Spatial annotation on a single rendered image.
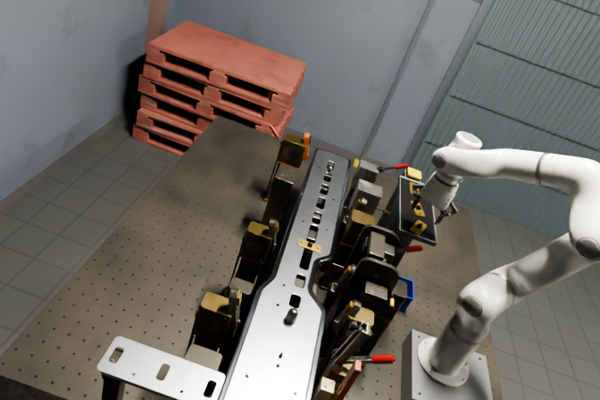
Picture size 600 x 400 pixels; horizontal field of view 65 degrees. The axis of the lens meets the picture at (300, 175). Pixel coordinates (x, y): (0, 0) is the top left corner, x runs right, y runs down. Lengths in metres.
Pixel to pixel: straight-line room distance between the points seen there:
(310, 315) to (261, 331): 0.17
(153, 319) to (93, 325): 0.18
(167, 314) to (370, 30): 2.84
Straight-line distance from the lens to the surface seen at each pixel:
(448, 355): 1.75
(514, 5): 3.91
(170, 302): 1.77
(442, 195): 1.60
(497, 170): 1.46
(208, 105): 3.41
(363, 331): 1.20
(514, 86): 4.08
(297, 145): 2.08
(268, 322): 1.40
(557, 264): 1.46
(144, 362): 1.28
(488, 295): 1.53
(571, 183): 1.39
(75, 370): 1.62
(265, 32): 4.08
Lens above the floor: 2.08
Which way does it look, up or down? 33 degrees down
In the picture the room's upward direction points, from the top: 20 degrees clockwise
